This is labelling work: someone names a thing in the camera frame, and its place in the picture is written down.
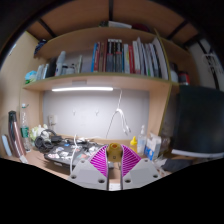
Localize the white wall socket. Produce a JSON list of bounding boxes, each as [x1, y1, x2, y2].
[[47, 114, 58, 127]]

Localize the clear pump bottle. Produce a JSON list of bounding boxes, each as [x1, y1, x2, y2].
[[136, 124, 148, 156]]

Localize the small white slab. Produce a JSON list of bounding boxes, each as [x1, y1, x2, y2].
[[1, 133, 14, 158]]

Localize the clear green-labelled water bottle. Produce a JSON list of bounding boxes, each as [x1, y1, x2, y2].
[[19, 103, 33, 153]]

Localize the white and blue carton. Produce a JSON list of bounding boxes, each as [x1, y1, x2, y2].
[[144, 133, 163, 162]]

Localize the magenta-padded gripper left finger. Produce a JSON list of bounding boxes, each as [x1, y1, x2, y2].
[[68, 144, 109, 191]]

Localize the black laptop with stickers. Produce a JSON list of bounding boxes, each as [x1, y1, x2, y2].
[[43, 139, 108, 168]]

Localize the white led light bar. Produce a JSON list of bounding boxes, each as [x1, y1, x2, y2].
[[51, 86, 114, 93]]

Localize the wooden shelf unit with books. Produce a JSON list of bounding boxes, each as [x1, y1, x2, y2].
[[22, 19, 201, 93]]

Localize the white power strip cable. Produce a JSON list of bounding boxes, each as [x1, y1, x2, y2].
[[69, 134, 79, 176]]

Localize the black pouch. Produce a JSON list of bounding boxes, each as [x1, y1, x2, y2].
[[161, 157, 191, 174]]

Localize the hanging white cable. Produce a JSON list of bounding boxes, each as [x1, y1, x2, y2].
[[105, 89, 132, 139]]

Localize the yellow squeeze bottle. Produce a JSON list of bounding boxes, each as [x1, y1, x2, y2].
[[129, 135, 139, 154]]

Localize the white and green bundle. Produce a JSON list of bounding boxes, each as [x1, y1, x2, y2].
[[29, 124, 48, 141]]

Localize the black headphones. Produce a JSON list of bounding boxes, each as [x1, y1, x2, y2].
[[34, 128, 63, 151]]

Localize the dark computer monitor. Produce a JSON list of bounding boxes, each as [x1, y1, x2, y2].
[[171, 84, 224, 159]]

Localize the yellow charger block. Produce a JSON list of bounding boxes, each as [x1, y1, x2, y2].
[[106, 142, 124, 164]]

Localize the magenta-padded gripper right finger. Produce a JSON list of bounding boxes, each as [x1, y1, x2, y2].
[[120, 144, 162, 191]]

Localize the dark red folded umbrella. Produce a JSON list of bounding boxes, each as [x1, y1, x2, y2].
[[7, 110, 28, 159]]

